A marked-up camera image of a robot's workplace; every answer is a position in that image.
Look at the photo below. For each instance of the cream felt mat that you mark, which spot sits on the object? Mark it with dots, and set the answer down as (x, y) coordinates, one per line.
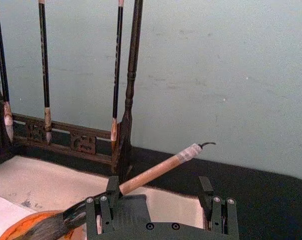
(45, 176)

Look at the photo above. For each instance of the white paper sheet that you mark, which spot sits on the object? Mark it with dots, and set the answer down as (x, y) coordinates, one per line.
(3, 217)

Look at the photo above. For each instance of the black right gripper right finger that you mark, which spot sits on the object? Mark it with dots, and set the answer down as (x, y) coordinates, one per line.
(222, 212)

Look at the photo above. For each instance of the orange dish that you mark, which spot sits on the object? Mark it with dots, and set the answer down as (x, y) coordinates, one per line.
(13, 230)

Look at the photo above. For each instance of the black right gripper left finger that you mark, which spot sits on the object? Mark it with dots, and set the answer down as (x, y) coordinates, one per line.
(106, 200)

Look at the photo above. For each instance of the dark wooden brush rack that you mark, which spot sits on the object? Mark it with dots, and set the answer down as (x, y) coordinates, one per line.
(130, 75)

